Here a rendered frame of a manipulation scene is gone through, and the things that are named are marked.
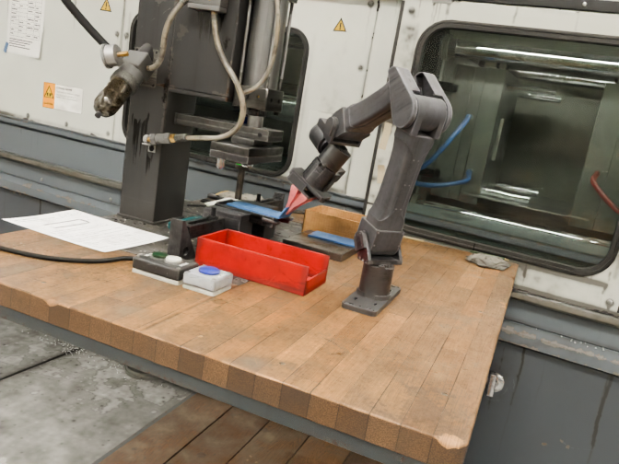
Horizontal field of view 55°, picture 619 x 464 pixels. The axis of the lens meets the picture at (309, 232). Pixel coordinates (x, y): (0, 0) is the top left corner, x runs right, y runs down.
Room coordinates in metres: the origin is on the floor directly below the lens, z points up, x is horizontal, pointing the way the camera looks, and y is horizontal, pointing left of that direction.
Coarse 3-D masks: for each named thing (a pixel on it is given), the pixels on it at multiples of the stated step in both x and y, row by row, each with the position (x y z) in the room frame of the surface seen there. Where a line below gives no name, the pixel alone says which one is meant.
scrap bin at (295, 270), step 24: (216, 240) 1.24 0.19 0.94; (240, 240) 1.26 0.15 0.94; (264, 240) 1.24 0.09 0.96; (216, 264) 1.15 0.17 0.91; (240, 264) 1.13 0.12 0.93; (264, 264) 1.12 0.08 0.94; (288, 264) 1.10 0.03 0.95; (312, 264) 1.20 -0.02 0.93; (288, 288) 1.10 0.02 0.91; (312, 288) 1.13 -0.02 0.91
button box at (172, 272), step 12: (12, 252) 1.05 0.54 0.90; (24, 252) 1.05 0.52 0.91; (144, 264) 1.05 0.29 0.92; (156, 264) 1.05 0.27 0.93; (168, 264) 1.05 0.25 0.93; (180, 264) 1.06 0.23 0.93; (192, 264) 1.07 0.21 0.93; (156, 276) 1.04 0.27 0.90; (168, 276) 1.03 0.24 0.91; (180, 276) 1.03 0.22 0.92
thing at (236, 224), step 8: (224, 216) 1.33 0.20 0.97; (224, 224) 1.33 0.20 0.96; (232, 224) 1.32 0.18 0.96; (240, 224) 1.32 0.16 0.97; (248, 224) 1.36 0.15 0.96; (256, 224) 1.45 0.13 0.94; (248, 232) 1.36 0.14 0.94; (256, 232) 1.45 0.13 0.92; (264, 232) 1.45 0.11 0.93; (272, 232) 1.49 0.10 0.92
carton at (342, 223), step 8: (312, 208) 1.65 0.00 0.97; (320, 208) 1.71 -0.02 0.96; (328, 208) 1.71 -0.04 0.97; (304, 216) 1.61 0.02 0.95; (312, 216) 1.60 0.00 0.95; (320, 216) 1.60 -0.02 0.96; (328, 216) 1.59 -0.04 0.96; (336, 216) 1.58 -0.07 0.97; (344, 216) 1.69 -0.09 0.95; (352, 216) 1.68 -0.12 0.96; (360, 216) 1.68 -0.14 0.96; (304, 224) 1.61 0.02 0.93; (312, 224) 1.60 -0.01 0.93; (320, 224) 1.60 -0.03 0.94; (328, 224) 1.59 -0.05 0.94; (336, 224) 1.58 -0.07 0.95; (344, 224) 1.57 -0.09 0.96; (352, 224) 1.56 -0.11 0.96; (328, 232) 1.59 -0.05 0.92; (336, 232) 1.58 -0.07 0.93; (344, 232) 1.57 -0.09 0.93; (352, 232) 1.56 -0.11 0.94
